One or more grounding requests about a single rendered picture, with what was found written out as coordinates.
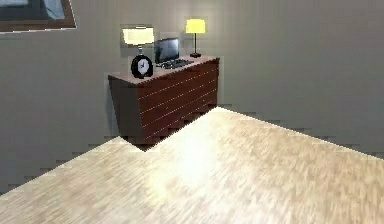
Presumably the pale shade table lamp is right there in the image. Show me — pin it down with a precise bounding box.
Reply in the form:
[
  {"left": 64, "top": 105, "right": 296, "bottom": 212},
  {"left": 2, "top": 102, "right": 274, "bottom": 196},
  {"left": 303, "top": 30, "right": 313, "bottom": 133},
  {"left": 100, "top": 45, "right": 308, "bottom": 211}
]
[{"left": 121, "top": 26, "right": 156, "bottom": 57}]

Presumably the black open laptop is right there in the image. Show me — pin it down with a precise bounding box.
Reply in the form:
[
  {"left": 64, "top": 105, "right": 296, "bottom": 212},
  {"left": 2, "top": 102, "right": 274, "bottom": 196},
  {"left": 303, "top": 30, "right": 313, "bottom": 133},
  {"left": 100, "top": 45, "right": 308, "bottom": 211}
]
[{"left": 153, "top": 36, "right": 195, "bottom": 70}]

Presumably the yellow shade black table lamp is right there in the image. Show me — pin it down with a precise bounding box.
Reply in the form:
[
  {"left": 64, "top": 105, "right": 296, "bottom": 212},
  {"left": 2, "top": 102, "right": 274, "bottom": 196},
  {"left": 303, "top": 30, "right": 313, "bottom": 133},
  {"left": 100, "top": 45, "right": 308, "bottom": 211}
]
[{"left": 185, "top": 18, "right": 207, "bottom": 59}]

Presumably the black round alarm clock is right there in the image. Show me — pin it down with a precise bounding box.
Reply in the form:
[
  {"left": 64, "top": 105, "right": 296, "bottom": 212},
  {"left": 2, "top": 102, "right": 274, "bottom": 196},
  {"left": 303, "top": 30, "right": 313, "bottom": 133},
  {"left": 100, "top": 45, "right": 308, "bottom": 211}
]
[{"left": 130, "top": 54, "right": 155, "bottom": 80}]

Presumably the reddish brown chest of drawers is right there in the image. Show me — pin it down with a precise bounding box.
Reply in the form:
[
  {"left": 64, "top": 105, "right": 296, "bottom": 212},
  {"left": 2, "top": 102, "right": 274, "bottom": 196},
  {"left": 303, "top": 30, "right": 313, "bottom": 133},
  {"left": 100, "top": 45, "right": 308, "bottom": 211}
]
[{"left": 107, "top": 55, "right": 221, "bottom": 152}]

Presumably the brown framed window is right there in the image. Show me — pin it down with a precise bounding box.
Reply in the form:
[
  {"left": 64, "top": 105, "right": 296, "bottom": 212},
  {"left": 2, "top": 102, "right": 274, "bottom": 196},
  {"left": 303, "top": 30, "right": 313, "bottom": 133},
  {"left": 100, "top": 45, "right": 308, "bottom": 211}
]
[{"left": 0, "top": 0, "right": 78, "bottom": 34}]

